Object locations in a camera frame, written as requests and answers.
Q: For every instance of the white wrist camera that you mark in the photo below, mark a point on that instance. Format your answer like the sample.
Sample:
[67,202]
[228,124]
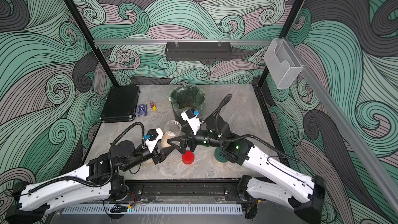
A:
[191,116]
[152,137]

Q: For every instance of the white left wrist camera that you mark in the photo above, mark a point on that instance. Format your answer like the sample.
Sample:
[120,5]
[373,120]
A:
[152,137]

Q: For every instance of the white slotted cable duct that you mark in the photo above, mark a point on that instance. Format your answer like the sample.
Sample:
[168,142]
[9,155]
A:
[156,209]

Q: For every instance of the black hard case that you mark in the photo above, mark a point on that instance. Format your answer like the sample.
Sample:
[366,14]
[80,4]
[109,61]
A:
[121,104]

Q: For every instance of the clear acrylic wall holder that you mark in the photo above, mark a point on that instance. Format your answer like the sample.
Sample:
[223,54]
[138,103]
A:
[282,61]

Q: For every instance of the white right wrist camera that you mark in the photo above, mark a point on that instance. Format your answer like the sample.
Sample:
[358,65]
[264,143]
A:
[191,116]

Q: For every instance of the red jar lid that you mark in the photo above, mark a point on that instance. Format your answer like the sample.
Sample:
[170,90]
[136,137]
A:
[188,157]

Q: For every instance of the black trash bin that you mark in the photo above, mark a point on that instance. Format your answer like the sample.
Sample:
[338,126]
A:
[177,114]

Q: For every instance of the blue card box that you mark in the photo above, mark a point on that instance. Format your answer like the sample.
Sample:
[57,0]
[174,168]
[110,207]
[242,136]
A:
[142,110]

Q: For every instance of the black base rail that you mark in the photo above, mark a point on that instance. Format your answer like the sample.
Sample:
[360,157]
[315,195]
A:
[229,189]

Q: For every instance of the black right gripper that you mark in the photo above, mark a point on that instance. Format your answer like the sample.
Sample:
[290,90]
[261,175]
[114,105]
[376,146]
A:
[193,138]

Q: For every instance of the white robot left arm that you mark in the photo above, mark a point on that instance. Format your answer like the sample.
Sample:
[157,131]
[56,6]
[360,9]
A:
[97,180]

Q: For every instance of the clear oatmeal jar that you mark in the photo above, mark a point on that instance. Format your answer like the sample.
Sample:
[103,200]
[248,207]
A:
[171,130]

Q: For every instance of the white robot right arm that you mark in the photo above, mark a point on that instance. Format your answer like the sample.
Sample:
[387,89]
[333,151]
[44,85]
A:
[303,194]

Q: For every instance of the black wall-mounted tray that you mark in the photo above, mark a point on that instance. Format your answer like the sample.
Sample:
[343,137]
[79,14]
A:
[203,51]

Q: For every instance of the green-lidded oatmeal jar left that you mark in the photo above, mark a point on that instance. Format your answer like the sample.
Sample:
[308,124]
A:
[148,162]

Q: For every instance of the green-lidded oatmeal jar right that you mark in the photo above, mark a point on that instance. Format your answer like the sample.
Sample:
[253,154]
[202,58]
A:
[218,159]

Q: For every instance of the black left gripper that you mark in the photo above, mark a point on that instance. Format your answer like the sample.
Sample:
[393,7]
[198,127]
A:
[154,155]

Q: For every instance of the red yellow toy car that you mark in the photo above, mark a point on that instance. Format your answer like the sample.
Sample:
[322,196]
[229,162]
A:
[153,106]

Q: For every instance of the green-lidded oatmeal jar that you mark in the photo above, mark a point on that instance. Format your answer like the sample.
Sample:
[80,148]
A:
[218,159]
[148,162]

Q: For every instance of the clear plastic bin liner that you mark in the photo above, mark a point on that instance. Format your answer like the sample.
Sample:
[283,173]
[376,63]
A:
[185,97]

